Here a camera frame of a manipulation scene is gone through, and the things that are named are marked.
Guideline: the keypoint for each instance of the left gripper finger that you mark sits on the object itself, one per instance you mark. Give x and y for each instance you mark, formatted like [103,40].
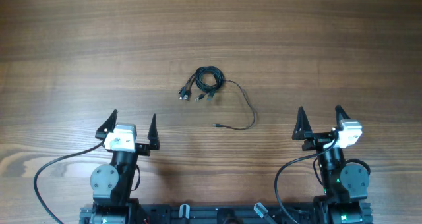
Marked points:
[107,126]
[154,141]

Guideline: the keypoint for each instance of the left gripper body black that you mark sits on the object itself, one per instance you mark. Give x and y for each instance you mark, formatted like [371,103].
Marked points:
[141,147]

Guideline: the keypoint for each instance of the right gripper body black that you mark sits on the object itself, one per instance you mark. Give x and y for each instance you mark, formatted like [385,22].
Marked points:
[319,140]

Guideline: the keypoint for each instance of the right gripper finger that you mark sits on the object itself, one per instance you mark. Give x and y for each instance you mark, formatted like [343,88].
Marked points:
[340,114]
[302,130]

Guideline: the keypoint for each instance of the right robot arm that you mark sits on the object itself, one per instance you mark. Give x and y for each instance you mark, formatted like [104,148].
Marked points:
[345,182]

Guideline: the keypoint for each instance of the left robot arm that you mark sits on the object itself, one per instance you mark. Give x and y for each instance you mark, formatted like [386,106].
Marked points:
[112,183]

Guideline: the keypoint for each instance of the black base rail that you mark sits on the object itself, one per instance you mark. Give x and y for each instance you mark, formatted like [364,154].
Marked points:
[163,213]

